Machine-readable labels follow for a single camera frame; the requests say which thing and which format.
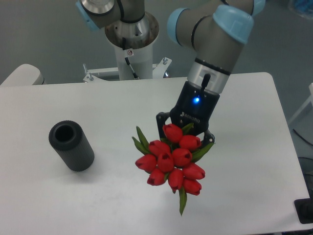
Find dark grey ribbed vase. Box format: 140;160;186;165
48;120;94;172

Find blue items in clear bag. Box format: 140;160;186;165
288;0;313;20

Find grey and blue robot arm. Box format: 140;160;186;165
76;0;266;145

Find black device at table edge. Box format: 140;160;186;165
294;198;313;224

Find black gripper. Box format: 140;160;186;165
156;81;220;148

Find white frame at right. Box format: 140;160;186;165
287;83;313;128

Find black cable on floor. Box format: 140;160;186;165
292;129;313;143

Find black cable on pedestal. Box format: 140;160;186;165
122;37;140;80

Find red tulip bouquet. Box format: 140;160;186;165
133;124;214;214

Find white chair seat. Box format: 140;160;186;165
0;64;46;87

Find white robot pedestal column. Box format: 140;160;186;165
104;11;160;80

